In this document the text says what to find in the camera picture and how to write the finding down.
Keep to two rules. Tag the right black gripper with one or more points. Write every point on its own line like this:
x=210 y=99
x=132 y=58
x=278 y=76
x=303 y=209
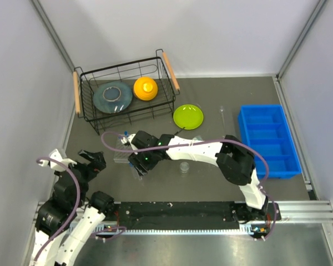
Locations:
x=136 y=159

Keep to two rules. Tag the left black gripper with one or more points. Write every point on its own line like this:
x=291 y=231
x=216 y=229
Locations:
x=97 y=163

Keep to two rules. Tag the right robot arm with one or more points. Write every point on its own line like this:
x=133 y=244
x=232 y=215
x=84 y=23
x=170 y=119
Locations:
x=231 y=157

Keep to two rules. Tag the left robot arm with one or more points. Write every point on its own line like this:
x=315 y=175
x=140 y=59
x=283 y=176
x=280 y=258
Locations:
x=67 y=219

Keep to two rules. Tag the clear tube rack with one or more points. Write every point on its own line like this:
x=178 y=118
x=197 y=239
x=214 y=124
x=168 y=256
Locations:
x=121 y=157

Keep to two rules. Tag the small clear round dish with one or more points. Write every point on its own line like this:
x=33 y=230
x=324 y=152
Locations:
x=184 y=167

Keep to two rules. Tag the clear plastic bag with contents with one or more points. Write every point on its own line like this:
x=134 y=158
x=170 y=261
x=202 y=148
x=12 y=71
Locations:
x=198 y=138

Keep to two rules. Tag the blue ceramic plate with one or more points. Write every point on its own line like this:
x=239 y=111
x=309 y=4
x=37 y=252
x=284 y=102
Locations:
x=113 y=97

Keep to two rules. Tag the lime green plate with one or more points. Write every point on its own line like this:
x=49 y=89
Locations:
x=188 y=117

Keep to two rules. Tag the orange ribbed bowl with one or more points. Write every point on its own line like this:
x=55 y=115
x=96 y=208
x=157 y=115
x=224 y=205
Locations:
x=145 y=88

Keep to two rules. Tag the clear glass pipette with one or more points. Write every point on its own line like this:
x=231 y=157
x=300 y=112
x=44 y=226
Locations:
x=221 y=110

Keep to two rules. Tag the blue plastic divided bin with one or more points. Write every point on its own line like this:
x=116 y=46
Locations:
x=264 y=128

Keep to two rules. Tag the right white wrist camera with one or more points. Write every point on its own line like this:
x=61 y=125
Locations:
x=126 y=140

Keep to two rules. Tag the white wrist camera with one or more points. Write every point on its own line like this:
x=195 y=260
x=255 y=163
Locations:
x=126 y=140
x=57 y=160

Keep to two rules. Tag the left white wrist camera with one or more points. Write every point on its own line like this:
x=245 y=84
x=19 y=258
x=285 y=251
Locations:
x=57 y=160

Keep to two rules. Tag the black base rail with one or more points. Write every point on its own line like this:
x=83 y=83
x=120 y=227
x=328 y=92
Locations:
x=180 y=215

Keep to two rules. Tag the black wire basket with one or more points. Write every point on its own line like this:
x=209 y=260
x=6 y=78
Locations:
x=157 y=67

